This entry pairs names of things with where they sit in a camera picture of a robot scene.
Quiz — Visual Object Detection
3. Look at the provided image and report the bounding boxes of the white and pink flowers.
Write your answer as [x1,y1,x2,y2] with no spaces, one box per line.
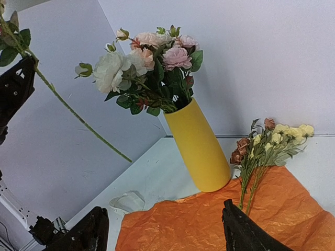
[75,26,204,116]

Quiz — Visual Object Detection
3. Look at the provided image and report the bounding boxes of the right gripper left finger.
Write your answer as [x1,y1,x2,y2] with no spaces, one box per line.
[45,207,109,251]

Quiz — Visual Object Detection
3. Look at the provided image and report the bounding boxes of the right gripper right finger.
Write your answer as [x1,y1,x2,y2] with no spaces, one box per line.
[222,199,291,251]

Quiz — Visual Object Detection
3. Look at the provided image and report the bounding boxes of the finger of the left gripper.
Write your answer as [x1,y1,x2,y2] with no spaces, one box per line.
[1,56,36,143]

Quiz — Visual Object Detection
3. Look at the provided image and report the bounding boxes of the orange yellow wrapping paper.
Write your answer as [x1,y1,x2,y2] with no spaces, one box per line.
[115,166,335,251]

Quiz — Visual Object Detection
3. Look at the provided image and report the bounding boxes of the yellow ceramic vase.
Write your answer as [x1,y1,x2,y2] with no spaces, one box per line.
[164,99,231,192]

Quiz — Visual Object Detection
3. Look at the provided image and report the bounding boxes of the loose bouquet flower stems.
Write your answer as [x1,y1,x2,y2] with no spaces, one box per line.
[229,118,315,214]

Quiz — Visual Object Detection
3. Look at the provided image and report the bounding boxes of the cream printed ribbon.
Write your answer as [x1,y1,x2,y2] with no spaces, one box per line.
[109,190,146,216]

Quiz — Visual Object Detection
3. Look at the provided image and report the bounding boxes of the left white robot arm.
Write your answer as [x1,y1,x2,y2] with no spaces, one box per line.
[1,56,68,247]

